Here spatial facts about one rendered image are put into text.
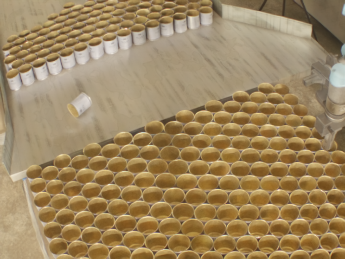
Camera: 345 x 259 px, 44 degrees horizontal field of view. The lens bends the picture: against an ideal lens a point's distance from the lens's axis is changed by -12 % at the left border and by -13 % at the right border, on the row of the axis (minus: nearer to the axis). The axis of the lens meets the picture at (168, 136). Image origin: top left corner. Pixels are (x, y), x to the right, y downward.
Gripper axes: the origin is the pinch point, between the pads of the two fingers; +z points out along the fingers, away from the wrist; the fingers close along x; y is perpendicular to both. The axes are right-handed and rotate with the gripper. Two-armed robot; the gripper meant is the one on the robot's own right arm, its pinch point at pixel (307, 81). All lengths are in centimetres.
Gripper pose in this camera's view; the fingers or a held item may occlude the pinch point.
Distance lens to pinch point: 197.1
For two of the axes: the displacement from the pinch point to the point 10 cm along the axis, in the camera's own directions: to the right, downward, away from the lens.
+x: -4.6, -6.2, 6.4
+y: 0.8, 6.9, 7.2
